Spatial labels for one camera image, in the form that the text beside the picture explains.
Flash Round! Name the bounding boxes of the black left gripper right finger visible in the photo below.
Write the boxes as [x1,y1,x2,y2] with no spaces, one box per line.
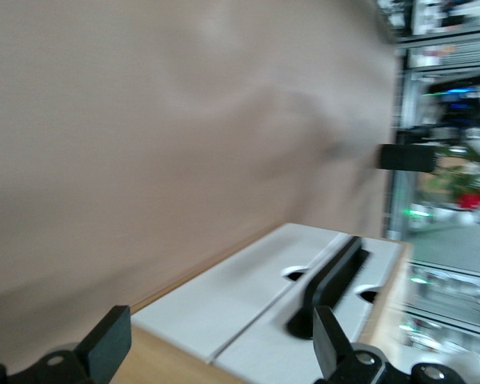
[312,306,357,381]

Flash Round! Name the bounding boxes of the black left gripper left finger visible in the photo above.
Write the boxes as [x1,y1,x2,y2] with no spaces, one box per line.
[79,306,132,383]

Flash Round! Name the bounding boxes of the wooden drawer cabinet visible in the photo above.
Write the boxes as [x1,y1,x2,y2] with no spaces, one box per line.
[130,222,413,384]

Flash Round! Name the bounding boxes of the black rounded bar object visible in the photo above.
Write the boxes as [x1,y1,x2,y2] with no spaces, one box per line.
[375,143,438,174]

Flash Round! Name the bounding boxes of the green plant red flowers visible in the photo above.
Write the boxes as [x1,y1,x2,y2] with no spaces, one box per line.
[435,143,480,213]

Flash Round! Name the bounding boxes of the brown table cover sheet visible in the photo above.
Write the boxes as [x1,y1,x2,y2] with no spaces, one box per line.
[0,0,397,333]

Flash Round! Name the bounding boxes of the black device blue lights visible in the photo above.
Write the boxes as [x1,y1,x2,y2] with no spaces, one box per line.
[423,75,480,133]

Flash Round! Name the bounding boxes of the white drawer without handle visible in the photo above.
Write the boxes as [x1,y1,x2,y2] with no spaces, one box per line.
[131,222,347,365]

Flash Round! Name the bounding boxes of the aluminium frame rack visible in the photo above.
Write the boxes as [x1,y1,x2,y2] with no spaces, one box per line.
[383,0,480,384]

